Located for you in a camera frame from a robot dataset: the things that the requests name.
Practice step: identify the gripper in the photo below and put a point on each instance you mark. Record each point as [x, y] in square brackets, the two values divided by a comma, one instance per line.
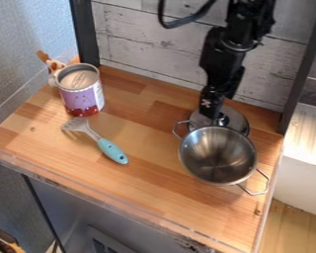
[222, 67]

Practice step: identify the silver lid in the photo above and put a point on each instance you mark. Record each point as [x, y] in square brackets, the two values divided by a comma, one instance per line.
[237, 120]

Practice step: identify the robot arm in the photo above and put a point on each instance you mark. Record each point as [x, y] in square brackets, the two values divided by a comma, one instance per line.
[248, 16]

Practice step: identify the silver pot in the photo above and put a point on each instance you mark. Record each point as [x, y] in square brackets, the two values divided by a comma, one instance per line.
[218, 154]

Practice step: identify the white storage unit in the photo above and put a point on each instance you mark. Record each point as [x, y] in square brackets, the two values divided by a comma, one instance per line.
[303, 158]

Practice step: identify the purple and red can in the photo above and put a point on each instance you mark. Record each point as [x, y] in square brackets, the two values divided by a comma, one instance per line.
[81, 94]

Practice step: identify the white and brown toy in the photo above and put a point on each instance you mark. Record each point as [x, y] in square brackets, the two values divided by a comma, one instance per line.
[54, 66]

